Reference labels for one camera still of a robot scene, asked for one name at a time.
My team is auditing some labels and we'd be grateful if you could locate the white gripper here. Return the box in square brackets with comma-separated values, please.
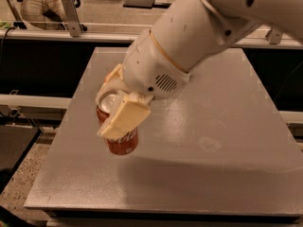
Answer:
[96, 29, 190, 140]

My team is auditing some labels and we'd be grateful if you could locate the red coke can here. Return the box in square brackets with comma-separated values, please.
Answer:
[97, 93, 138, 155]

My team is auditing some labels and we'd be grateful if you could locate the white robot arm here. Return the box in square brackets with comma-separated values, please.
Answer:
[96, 0, 303, 140]

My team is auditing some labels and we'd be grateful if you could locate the red apple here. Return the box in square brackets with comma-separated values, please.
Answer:
[104, 73, 112, 82]

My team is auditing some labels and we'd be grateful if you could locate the seated person in beige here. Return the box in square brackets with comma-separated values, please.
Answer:
[20, 0, 66, 30]

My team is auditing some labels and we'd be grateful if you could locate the left metal bracket post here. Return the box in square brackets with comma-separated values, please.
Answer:
[61, 0, 82, 37]

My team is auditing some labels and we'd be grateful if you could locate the metal bracket post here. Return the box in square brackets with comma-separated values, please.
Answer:
[61, 0, 82, 37]
[265, 28, 283, 44]

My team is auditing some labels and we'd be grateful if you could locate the black cable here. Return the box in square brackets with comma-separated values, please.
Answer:
[0, 26, 17, 71]

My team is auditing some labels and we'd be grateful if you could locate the right metal bracket post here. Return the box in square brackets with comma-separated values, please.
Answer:
[265, 28, 283, 44]

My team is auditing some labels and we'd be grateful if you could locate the grey horizontal rail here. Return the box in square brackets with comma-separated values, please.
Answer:
[7, 29, 303, 50]

